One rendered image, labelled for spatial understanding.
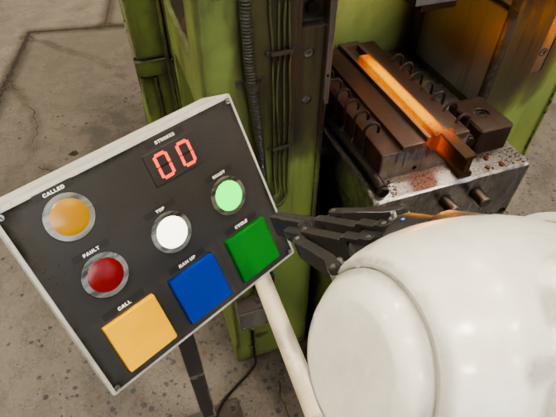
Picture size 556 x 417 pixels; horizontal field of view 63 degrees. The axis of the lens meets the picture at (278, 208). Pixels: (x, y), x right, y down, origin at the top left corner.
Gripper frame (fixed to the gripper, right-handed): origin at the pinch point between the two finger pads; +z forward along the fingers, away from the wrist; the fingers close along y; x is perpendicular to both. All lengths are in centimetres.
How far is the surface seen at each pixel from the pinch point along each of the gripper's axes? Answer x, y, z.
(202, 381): -46, -9, 49
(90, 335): -2.3, -25.2, 13.3
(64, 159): -5, 20, 217
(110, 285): 1.9, -20.3, 13.0
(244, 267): -7.5, -2.9, 12.6
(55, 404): -64, -41, 115
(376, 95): -1, 51, 26
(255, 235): -4.1, 1.0, 12.6
